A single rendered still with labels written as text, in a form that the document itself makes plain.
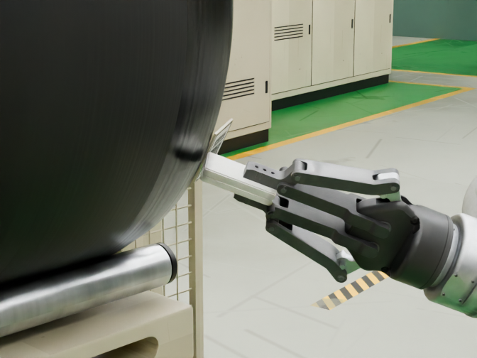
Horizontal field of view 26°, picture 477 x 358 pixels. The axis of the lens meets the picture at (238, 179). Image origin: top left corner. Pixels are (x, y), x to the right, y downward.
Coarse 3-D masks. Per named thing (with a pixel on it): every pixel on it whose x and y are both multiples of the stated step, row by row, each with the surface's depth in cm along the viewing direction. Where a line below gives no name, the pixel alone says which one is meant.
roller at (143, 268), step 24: (96, 264) 100; (120, 264) 102; (144, 264) 103; (168, 264) 105; (0, 288) 93; (24, 288) 94; (48, 288) 95; (72, 288) 97; (96, 288) 99; (120, 288) 101; (144, 288) 104; (0, 312) 91; (24, 312) 93; (48, 312) 95; (72, 312) 98; (0, 336) 92
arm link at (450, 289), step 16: (464, 224) 95; (464, 240) 94; (448, 256) 95; (464, 256) 94; (448, 272) 95; (464, 272) 94; (432, 288) 97; (448, 288) 95; (464, 288) 95; (448, 304) 96; (464, 304) 96
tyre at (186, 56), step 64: (0, 0) 75; (64, 0) 77; (128, 0) 81; (192, 0) 86; (0, 64) 76; (64, 64) 78; (128, 64) 82; (192, 64) 87; (0, 128) 78; (64, 128) 80; (128, 128) 85; (192, 128) 91; (0, 192) 81; (64, 192) 84; (128, 192) 90; (0, 256) 86; (64, 256) 94
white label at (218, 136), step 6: (222, 126) 96; (228, 126) 98; (216, 132) 95; (222, 132) 97; (216, 138) 96; (222, 138) 98; (210, 144) 95; (216, 144) 97; (210, 150) 96; (216, 150) 99; (204, 156) 96; (198, 168) 97; (198, 174) 97
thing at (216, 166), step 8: (208, 160) 94; (216, 160) 95; (224, 160) 96; (208, 168) 93; (216, 168) 94; (224, 168) 94; (232, 168) 95; (240, 168) 95; (216, 176) 94; (224, 176) 94; (232, 176) 94; (240, 176) 94; (232, 184) 94; (240, 184) 94; (248, 184) 94; (256, 184) 94; (256, 192) 94; (264, 192) 94; (272, 192) 94
